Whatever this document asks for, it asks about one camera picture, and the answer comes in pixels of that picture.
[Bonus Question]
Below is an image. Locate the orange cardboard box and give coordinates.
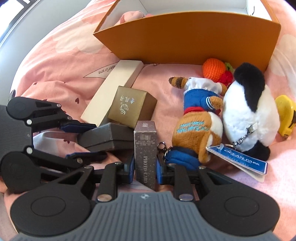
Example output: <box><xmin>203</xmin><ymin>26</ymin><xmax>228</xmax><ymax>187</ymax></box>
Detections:
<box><xmin>94</xmin><ymin>1</ymin><xmax>281</xmax><ymax>70</ymax></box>

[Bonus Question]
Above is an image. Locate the dark grey box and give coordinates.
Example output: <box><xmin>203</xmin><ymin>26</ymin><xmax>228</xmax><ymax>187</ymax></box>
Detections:
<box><xmin>77</xmin><ymin>123</ymin><xmax>134</xmax><ymax>152</ymax></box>

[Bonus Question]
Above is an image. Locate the long white box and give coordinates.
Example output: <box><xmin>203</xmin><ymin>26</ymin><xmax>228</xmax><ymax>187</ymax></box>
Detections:
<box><xmin>81</xmin><ymin>60</ymin><xmax>144</xmax><ymax>126</ymax></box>

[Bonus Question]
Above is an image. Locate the panda plush toy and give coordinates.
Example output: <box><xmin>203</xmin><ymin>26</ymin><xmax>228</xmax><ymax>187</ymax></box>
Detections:
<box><xmin>222</xmin><ymin>62</ymin><xmax>280</xmax><ymax>161</ymax></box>

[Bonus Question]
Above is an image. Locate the window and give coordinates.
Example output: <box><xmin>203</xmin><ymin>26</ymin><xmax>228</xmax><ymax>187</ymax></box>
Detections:
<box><xmin>1</xmin><ymin>0</ymin><xmax>40</xmax><ymax>46</ymax></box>

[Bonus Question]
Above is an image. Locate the blue ocean park tag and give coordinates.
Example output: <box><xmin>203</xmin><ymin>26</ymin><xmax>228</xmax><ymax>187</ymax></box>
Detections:
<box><xmin>206</xmin><ymin>144</ymin><xmax>268</xmax><ymax>183</ymax></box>

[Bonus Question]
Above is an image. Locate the orange crochet fruit toy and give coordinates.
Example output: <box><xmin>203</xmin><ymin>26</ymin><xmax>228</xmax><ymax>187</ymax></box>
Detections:
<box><xmin>202</xmin><ymin>58</ymin><xmax>234</xmax><ymax>87</ymax></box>

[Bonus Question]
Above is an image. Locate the grey photo card box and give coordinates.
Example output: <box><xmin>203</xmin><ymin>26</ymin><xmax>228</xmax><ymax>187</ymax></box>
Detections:
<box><xmin>134</xmin><ymin>120</ymin><xmax>157</xmax><ymax>190</ymax></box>

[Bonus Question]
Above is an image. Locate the brown raccoon plush toy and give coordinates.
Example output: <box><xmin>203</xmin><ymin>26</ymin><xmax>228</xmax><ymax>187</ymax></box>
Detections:
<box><xmin>164</xmin><ymin>77</ymin><xmax>227</xmax><ymax>171</ymax></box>

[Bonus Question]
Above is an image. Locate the pink folded cloth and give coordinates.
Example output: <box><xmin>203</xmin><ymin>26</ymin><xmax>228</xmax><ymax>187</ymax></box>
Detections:
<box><xmin>119</xmin><ymin>11</ymin><xmax>145</xmax><ymax>24</ymax></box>

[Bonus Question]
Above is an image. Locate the gold square box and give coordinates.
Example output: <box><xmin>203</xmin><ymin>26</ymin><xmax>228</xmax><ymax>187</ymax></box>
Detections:
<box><xmin>107</xmin><ymin>86</ymin><xmax>157</xmax><ymax>128</ymax></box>

